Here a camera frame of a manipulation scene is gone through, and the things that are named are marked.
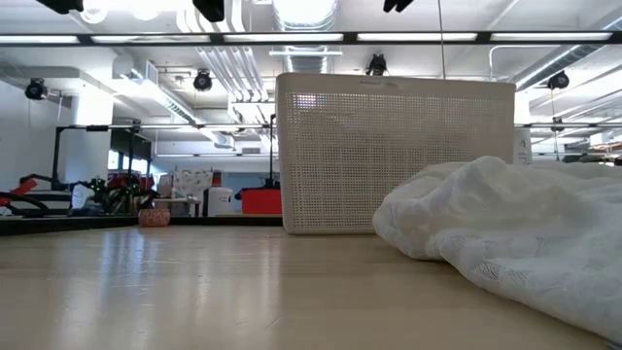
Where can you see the thin black stand pole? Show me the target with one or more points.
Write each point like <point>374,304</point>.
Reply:
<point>272,146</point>

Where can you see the white perforated plastic basket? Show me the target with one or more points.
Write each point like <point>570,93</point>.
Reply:
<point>389,155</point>

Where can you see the black monitor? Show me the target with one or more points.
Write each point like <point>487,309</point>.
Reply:
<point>131,146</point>

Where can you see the patterned white cloth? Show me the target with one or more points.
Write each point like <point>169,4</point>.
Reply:
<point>192,184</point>

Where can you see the white cylinder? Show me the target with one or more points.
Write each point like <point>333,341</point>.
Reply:
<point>522,146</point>

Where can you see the white container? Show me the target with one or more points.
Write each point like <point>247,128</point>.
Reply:
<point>218,201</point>

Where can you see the red box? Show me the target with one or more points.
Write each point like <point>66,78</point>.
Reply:
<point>262,201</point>

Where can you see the background robot with green lights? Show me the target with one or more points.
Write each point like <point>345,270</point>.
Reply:
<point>116,199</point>

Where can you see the white lace garment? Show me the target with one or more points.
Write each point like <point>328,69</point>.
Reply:
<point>510,233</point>

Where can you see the round silver ceiling duct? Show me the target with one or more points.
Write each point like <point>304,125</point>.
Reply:
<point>306,58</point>

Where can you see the background black rig frame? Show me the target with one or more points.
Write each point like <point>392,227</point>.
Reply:
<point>57,155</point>

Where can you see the background black frame rail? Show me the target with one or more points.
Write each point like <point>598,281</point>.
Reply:
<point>583,125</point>

